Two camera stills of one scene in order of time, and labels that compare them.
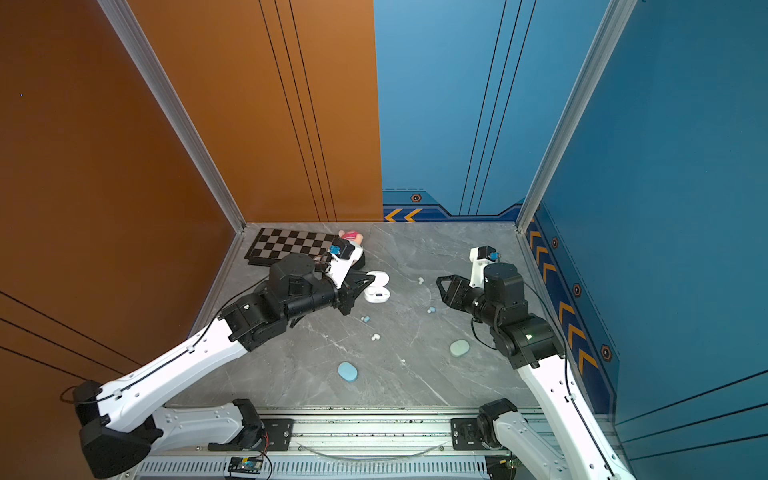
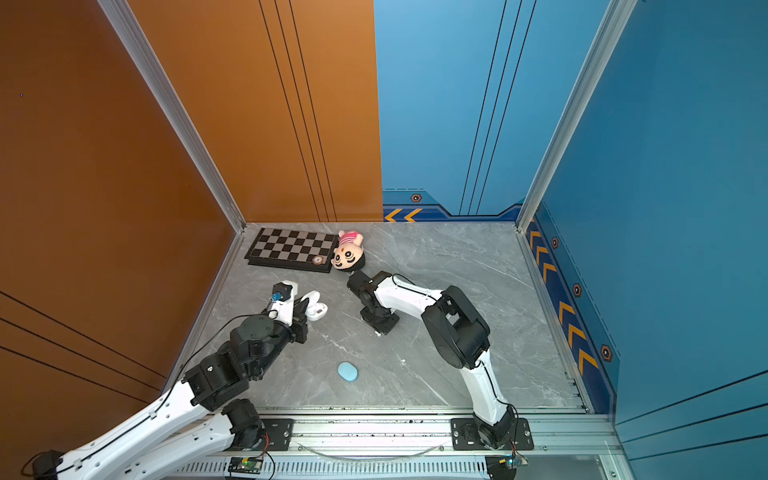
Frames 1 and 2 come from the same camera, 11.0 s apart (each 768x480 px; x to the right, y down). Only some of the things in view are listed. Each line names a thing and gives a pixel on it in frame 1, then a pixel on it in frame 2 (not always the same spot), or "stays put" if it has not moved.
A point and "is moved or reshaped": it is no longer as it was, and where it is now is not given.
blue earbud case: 347,371 stays put
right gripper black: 457,288 to 384,328
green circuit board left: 247,465 stays put
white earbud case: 376,292 is moved or reshaped
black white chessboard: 271,243 stays put
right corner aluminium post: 595,69 stays put
